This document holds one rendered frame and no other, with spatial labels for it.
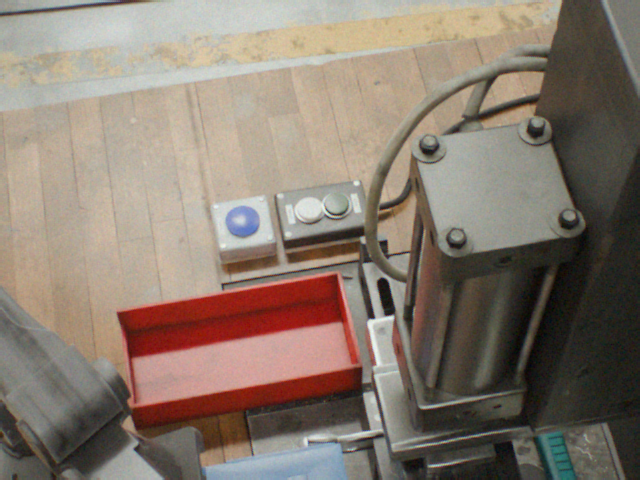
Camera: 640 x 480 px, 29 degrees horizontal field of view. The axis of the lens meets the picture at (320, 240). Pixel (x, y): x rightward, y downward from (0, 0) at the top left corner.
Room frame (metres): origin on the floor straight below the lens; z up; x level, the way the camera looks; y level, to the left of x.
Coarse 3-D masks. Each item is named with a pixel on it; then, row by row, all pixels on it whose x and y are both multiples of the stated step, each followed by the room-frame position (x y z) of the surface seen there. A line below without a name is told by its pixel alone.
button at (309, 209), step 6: (306, 198) 0.78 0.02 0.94; (312, 198) 0.78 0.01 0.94; (300, 204) 0.77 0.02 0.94; (306, 204) 0.77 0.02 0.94; (312, 204) 0.77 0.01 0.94; (318, 204) 0.77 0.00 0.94; (300, 210) 0.76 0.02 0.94; (306, 210) 0.76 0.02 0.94; (312, 210) 0.76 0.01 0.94; (318, 210) 0.76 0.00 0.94; (300, 216) 0.75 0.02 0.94; (306, 216) 0.75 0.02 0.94; (312, 216) 0.75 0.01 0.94; (318, 216) 0.75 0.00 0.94
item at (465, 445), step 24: (384, 336) 0.50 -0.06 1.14; (384, 360) 0.47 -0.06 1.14; (384, 384) 0.43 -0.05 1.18; (384, 408) 0.41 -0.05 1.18; (408, 408) 0.41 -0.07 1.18; (384, 432) 0.40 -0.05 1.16; (408, 432) 0.39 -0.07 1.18; (432, 432) 0.39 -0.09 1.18; (456, 432) 0.39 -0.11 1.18; (480, 432) 0.39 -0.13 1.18; (504, 432) 0.39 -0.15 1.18; (528, 432) 0.39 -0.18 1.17; (552, 432) 0.40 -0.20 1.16; (408, 456) 0.37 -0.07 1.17; (432, 456) 0.38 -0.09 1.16; (456, 456) 0.38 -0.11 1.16; (480, 456) 0.38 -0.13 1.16; (504, 456) 0.38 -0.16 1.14
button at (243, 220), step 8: (240, 208) 0.76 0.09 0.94; (248, 208) 0.76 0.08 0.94; (232, 216) 0.75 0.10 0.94; (240, 216) 0.75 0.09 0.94; (248, 216) 0.75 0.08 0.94; (256, 216) 0.75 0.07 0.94; (232, 224) 0.74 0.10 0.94; (240, 224) 0.74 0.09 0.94; (248, 224) 0.74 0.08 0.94; (256, 224) 0.74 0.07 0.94; (232, 232) 0.73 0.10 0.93; (240, 232) 0.73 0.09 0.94; (248, 232) 0.73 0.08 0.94
